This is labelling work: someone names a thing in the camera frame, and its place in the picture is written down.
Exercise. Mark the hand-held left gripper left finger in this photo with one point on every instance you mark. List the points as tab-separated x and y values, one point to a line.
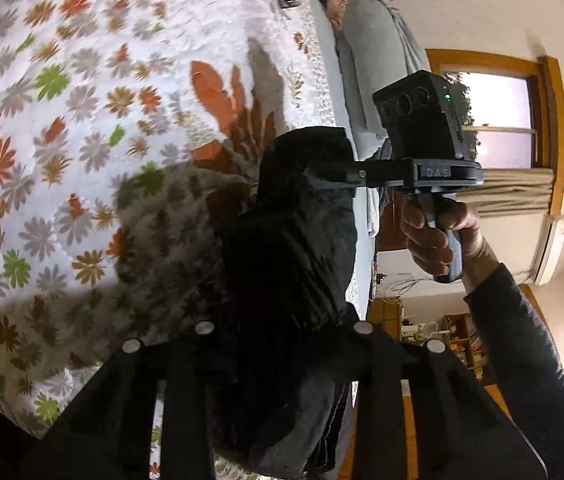
161	410

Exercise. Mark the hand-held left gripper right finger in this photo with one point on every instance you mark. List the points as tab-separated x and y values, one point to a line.
382	410

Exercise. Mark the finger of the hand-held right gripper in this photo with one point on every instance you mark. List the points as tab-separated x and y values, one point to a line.
377	172

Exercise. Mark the black pants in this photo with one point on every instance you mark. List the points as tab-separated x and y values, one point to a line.
287	260

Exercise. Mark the person's right forearm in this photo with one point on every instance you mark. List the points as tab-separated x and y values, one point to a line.
527	350

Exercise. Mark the person's right hand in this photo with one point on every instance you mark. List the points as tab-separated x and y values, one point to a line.
427	250

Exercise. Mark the dark wooden headboard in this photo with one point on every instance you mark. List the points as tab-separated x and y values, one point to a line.
392	235

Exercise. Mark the wooden framed window with curtain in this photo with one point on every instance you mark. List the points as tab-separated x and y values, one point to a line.
502	105

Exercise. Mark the grey pillow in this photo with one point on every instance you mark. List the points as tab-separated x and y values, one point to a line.
377	50

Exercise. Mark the dark wooden nightstand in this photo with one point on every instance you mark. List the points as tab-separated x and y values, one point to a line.
382	312

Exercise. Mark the beige curtain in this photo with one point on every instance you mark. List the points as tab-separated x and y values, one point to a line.
512	185

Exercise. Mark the white air conditioner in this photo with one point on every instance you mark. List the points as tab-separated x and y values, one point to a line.
549	250

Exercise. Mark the floral quilt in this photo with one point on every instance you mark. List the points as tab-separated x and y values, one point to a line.
86	110

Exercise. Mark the wooden wall shelf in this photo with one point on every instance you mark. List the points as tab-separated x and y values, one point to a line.
462	345

